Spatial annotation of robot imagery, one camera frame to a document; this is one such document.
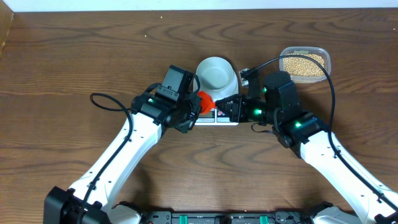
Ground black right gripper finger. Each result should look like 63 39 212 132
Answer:
217 107 231 118
215 95 241 108

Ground orange plastic measuring scoop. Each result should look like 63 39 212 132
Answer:
198 91 216 114

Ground soybeans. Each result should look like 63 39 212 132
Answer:
282 57 324 77

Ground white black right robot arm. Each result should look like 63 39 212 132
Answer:
216 72 397 223

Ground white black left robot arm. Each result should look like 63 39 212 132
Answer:
43 65 201 223

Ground white digital kitchen scale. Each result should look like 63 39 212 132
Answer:
196 66 239 126

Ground grey round bowl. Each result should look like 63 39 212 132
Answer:
196 57 238 96

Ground clear plastic container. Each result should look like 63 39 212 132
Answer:
279 47 331 83

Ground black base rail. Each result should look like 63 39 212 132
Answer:
139 211 313 224

